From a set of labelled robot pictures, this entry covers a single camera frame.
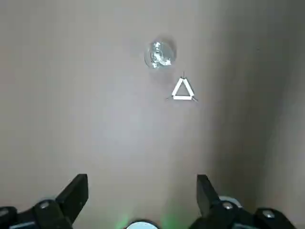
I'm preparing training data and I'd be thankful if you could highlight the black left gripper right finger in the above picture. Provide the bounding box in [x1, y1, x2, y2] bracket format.
[190, 174, 298, 229]

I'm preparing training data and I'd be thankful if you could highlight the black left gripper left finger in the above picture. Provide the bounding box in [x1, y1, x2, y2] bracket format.
[0, 173, 89, 229]

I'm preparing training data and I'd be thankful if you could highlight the clear glass alcohol lamp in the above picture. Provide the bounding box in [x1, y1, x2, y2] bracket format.
[143, 41, 177, 70]

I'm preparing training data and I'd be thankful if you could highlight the white clay pipe triangle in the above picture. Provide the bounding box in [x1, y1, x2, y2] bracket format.
[165, 71, 199, 104]

